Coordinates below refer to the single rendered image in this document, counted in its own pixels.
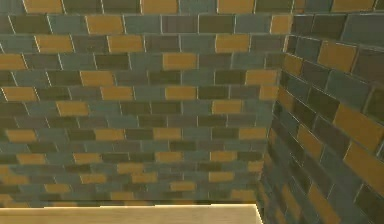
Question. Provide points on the light wooden table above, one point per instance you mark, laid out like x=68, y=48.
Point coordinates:
x=133, y=215

